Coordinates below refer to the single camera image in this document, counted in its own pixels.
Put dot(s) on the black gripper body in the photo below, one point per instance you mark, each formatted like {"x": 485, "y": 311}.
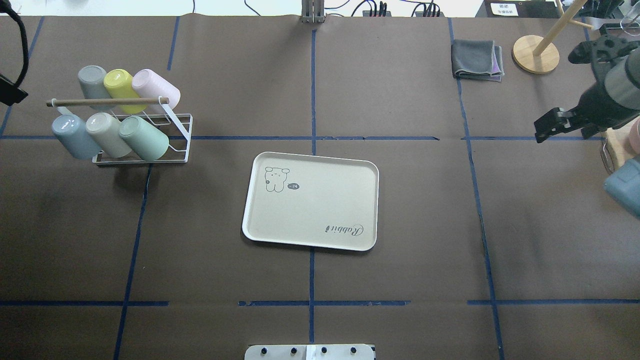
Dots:
{"x": 598, "y": 106}

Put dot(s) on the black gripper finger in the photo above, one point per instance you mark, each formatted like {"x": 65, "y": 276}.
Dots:
{"x": 554, "y": 122}

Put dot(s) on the beige rabbit tray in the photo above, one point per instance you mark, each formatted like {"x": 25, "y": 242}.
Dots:
{"x": 314, "y": 201}

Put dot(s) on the green cup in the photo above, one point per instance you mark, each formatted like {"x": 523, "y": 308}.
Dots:
{"x": 149, "y": 143}

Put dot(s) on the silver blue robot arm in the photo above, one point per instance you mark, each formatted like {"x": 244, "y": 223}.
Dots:
{"x": 622, "y": 84}

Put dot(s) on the pink cup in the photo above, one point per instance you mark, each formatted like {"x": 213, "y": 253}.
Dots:
{"x": 148, "y": 84}

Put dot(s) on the yellow cup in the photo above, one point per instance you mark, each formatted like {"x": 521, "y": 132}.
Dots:
{"x": 118, "y": 83}

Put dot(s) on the cream cup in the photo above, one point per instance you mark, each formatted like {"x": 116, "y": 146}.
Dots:
{"x": 103, "y": 128}

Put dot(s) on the grey cup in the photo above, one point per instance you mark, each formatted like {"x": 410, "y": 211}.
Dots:
{"x": 91, "y": 81}

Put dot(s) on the blue cup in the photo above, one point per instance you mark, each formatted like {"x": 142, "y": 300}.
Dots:
{"x": 70, "y": 130}

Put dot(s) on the wooden cutting board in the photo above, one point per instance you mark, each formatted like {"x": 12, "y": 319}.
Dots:
{"x": 616, "y": 148}

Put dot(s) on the wooden mug tree stand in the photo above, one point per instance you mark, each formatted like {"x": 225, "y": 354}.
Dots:
{"x": 537, "y": 54}

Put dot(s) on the folded grey cloth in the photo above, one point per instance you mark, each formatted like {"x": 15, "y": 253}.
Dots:
{"x": 477, "y": 59}

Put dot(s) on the black box with label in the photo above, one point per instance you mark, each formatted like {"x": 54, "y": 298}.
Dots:
{"x": 540, "y": 9}

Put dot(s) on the aluminium frame post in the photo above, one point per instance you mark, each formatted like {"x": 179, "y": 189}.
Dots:
{"x": 313, "y": 11}

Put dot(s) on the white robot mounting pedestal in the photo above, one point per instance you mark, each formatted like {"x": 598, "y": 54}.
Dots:
{"x": 340, "y": 351}

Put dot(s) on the white wire cup rack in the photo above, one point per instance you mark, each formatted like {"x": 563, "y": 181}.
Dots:
{"x": 178, "y": 127}

